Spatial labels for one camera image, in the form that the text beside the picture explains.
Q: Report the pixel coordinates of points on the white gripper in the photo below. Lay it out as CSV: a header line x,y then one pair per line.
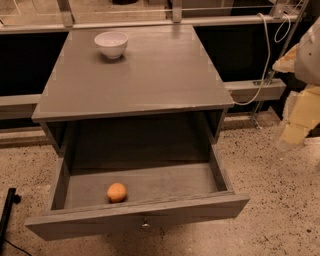
x,y
308,59

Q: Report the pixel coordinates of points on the orange fruit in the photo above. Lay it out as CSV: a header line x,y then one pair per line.
x,y
116,193

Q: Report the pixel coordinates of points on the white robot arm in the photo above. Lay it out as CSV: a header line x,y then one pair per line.
x,y
306,60

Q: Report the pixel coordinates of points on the open grey top drawer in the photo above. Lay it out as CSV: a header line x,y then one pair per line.
x,y
190,189

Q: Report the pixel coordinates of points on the small metal drawer knob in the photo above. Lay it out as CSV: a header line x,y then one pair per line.
x,y
145,224

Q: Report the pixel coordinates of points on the thin metal rod stand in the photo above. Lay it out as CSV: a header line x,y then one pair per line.
x,y
285,62

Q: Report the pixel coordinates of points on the grey wooden cabinet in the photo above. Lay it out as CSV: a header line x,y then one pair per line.
x,y
164,69

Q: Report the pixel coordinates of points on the white ceramic bowl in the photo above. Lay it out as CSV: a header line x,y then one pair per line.
x,y
111,44

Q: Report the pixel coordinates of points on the grey metal railing frame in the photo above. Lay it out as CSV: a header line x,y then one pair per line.
x,y
31,43

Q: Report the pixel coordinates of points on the black stand with cable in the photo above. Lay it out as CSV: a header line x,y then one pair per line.
x,y
11,199

